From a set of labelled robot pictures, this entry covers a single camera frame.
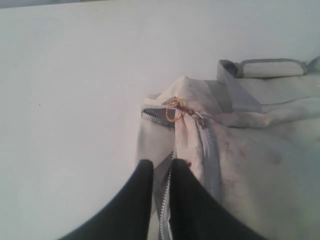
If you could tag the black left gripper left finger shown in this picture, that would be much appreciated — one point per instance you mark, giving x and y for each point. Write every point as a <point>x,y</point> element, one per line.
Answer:
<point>127,215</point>

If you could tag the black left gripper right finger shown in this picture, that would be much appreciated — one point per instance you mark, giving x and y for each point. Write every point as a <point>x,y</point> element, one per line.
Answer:
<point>195,215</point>

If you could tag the white canvas duffel bag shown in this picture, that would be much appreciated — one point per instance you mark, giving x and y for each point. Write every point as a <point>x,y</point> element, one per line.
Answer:
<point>252,139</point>

